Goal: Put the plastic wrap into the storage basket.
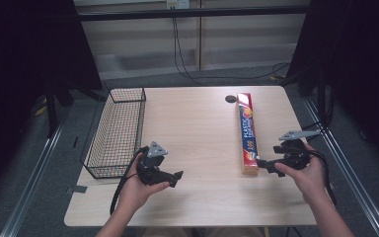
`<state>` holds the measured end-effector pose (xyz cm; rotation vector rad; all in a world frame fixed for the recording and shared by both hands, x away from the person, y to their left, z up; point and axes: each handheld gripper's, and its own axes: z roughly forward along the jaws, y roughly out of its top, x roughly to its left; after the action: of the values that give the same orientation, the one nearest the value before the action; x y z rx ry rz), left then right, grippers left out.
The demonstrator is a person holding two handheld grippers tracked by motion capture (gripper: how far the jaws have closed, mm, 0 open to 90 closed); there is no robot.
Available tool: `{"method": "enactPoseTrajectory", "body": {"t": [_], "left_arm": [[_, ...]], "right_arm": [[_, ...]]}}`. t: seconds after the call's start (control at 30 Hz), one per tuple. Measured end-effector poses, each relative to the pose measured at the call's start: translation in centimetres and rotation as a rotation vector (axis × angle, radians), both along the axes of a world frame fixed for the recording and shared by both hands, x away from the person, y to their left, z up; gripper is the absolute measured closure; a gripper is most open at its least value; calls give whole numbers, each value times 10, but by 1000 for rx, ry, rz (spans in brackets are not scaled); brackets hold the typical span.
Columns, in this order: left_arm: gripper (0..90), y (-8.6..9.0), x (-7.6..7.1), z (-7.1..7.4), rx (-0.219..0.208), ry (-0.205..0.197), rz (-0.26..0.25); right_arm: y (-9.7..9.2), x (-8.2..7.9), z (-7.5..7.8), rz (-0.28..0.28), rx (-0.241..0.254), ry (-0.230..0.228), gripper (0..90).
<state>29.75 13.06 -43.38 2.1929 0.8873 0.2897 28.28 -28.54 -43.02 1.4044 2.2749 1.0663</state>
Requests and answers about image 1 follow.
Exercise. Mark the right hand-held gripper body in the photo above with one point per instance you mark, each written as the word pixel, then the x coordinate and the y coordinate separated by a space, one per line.
pixel 294 154

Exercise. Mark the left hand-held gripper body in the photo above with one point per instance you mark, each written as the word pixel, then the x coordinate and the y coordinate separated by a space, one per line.
pixel 151 171

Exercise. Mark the long plastic wrap box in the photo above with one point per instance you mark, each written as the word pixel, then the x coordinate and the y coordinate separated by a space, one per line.
pixel 247 131

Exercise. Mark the person's left hand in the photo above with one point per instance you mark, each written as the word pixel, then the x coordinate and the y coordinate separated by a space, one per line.
pixel 135 192

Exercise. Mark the person's right hand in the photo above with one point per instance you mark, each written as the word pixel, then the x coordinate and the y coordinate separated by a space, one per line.
pixel 306 179

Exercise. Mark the grey tape strip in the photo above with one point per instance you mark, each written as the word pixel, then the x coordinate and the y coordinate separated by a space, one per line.
pixel 77 189

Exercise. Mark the dark curtain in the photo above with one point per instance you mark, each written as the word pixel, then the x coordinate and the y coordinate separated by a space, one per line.
pixel 355 59
pixel 26 59

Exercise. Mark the black stand legs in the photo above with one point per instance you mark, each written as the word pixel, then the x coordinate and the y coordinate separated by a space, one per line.
pixel 51 108

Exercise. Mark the black horizontal bar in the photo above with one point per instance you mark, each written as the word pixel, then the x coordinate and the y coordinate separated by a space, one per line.
pixel 190 13

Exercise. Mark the metal floor rail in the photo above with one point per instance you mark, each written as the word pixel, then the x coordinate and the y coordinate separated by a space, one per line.
pixel 33 177
pixel 348 171

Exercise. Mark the white wall outlet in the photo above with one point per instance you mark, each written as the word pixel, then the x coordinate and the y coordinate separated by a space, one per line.
pixel 177 3

